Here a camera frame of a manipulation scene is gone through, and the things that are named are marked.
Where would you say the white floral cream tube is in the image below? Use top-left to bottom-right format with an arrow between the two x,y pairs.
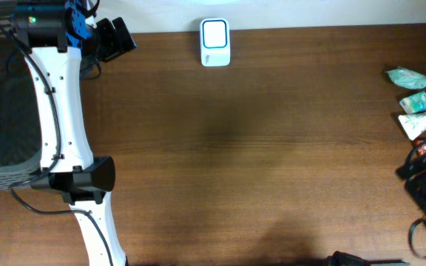
398,112 -> 426,140

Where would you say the small teal tissue pack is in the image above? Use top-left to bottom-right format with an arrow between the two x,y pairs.
399,91 -> 426,115

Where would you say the teal wet wipes packet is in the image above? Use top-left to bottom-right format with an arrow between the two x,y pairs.
386,67 -> 426,90

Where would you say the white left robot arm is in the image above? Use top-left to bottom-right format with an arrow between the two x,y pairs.
9,0 -> 136,266

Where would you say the white barcode scanner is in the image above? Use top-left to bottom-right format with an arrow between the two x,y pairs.
200,18 -> 231,67

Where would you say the dark grey plastic basket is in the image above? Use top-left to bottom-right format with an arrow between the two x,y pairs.
0,1 -> 41,191

